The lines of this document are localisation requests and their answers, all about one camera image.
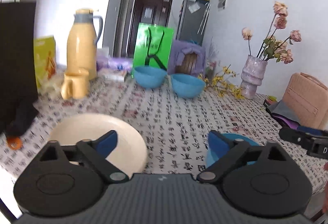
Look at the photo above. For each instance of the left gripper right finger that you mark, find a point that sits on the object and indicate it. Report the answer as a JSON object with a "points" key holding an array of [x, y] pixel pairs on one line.
{"points": [[218, 146]]}

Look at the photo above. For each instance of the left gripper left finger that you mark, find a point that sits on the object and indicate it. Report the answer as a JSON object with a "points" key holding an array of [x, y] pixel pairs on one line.
{"points": [[94, 154]]}

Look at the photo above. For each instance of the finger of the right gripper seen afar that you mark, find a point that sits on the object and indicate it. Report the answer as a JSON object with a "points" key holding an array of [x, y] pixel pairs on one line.
{"points": [[312, 131]]}

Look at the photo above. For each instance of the large cream plate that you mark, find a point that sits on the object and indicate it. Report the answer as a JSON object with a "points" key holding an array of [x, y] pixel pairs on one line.
{"points": [[130, 154]]}

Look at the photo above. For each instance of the person's right hand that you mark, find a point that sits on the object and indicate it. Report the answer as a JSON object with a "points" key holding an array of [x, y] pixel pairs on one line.
{"points": [[325, 203]]}

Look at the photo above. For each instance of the pink suitcase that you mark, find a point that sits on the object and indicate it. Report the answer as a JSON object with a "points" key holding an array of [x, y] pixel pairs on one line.
{"points": [[308, 98]]}

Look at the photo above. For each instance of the grey purple cloth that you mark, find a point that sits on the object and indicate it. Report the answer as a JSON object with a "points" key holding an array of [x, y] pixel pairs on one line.
{"points": [[281, 113]]}

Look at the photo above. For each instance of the yellow mug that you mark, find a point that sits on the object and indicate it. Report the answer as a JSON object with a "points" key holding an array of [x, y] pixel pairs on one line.
{"points": [[76, 84]]}

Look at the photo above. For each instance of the calligraphy tablecloth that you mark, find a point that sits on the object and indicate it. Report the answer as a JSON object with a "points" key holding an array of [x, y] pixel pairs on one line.
{"points": [[174, 129]]}

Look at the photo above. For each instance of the yellow flower branch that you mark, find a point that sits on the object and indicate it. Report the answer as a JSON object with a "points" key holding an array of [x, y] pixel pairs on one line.
{"points": [[220, 83]]}

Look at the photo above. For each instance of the white rubber gloves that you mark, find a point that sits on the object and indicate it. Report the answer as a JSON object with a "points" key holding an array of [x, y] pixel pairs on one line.
{"points": [[52, 88]]}

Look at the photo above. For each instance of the orange tape roll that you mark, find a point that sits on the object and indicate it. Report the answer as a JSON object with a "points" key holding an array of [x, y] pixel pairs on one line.
{"points": [[14, 143]]}

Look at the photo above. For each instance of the pink textured vase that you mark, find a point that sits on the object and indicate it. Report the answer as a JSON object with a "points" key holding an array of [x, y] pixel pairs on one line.
{"points": [[252, 76]]}

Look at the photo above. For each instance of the black paper bag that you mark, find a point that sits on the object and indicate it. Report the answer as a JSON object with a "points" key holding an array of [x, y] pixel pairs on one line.
{"points": [[18, 80]]}

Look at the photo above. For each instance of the purple plastic package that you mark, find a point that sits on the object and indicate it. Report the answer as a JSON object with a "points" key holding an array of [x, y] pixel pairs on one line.
{"points": [[114, 63]]}

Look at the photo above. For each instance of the dried pink roses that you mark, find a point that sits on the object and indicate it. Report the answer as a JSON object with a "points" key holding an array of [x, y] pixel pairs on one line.
{"points": [[272, 48]]}

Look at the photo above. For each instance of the wooden chair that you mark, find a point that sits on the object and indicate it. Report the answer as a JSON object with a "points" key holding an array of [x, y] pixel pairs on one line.
{"points": [[192, 64]]}

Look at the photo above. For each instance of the yellow-green snack box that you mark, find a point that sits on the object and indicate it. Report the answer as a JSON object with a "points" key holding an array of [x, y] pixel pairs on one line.
{"points": [[44, 59]]}

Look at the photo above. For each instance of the yellow thermos jug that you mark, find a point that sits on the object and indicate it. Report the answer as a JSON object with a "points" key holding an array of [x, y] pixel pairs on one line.
{"points": [[82, 42]]}

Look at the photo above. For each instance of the green paper bag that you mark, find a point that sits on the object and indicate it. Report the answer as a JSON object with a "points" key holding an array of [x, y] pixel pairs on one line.
{"points": [[153, 46]]}

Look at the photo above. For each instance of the grey refrigerator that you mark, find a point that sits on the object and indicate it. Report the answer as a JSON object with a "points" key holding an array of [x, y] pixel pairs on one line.
{"points": [[192, 22]]}

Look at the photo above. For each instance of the dark brown door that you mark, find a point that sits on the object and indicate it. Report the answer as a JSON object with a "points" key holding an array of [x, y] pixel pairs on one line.
{"points": [[153, 12]]}

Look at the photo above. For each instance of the wall electrical panel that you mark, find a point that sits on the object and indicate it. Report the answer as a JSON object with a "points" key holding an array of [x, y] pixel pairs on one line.
{"points": [[221, 4]]}

